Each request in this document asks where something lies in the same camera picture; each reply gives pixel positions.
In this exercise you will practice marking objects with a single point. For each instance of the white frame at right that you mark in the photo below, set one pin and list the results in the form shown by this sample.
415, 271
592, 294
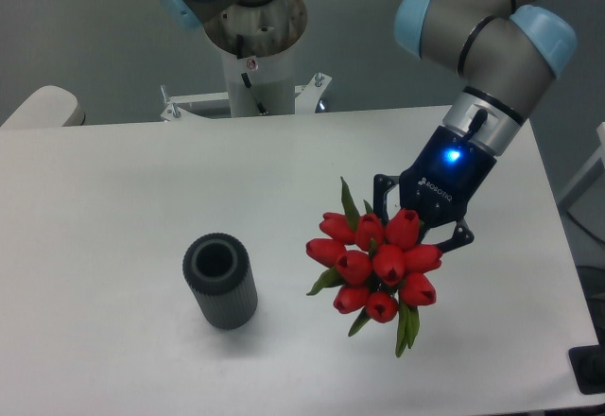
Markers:
585, 177

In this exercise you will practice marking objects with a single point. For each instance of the red tulip bouquet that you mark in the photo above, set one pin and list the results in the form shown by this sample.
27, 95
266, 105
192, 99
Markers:
377, 267

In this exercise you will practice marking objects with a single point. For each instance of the black device at table edge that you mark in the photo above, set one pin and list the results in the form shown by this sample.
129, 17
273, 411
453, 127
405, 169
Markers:
588, 368

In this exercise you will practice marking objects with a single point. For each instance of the dark grey ribbed vase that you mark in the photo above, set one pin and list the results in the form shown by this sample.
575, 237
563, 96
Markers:
217, 269

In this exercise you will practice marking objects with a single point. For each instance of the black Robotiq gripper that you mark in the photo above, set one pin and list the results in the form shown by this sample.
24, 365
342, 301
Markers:
438, 187

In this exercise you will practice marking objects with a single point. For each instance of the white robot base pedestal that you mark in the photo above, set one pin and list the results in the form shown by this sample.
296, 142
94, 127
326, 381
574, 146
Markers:
256, 40

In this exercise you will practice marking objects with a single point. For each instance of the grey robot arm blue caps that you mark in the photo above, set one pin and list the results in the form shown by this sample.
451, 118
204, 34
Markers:
508, 52

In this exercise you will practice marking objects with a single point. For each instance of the white chair backrest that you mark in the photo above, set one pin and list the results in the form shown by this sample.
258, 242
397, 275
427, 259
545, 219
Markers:
49, 107

